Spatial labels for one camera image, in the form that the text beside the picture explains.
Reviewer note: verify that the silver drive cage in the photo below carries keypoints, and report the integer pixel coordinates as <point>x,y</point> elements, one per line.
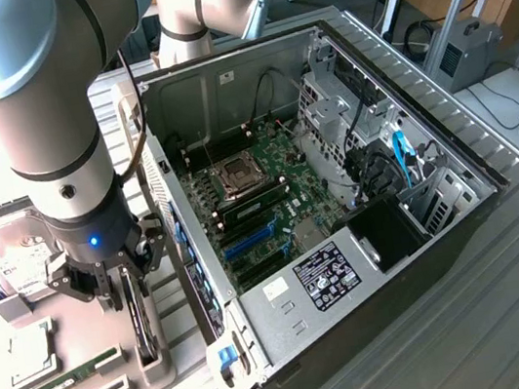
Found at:
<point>331,119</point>

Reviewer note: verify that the installed black RAM stick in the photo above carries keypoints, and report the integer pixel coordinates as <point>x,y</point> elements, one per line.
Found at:
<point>252,208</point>

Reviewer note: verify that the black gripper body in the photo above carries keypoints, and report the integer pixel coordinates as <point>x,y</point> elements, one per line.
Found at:
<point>94,240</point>

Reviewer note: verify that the silver chipset heatsink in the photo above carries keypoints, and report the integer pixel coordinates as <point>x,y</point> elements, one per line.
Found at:
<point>310,235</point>

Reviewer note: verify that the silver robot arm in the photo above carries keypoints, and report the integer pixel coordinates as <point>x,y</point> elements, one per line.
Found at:
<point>26,93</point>

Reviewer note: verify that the silver CPU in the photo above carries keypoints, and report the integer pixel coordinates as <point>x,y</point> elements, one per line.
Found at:
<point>29,356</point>

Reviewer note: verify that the grey control box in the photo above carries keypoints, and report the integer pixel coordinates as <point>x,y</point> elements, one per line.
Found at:
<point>463,48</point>

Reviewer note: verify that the silver disk bay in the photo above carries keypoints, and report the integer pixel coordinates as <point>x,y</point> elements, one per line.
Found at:
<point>442,195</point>

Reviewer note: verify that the grey power supply unit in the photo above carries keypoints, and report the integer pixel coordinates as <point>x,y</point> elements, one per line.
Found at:
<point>283,314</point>

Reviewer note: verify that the blue case latch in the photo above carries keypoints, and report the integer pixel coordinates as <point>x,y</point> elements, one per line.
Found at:
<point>227,357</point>

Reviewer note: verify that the grey parts rack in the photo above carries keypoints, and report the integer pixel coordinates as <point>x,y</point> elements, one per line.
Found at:
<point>80,341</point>

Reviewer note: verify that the CPU socket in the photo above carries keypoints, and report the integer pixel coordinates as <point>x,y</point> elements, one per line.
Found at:
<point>239,175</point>

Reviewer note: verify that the black graphics card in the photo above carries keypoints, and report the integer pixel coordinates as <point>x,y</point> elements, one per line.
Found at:
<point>140,322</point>

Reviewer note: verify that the silver hard disk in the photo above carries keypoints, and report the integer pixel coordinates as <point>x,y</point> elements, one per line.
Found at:
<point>2,255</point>

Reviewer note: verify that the blue expansion slot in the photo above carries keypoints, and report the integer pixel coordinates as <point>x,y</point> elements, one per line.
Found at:
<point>247,242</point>

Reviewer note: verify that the green motherboard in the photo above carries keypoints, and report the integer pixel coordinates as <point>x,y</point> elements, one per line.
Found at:
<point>287,185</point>

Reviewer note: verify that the green RAM stick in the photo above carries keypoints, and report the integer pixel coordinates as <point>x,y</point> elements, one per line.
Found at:
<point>86,366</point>

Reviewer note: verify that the open black PC case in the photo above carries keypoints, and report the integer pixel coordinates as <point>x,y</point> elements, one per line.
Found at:
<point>361,336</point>

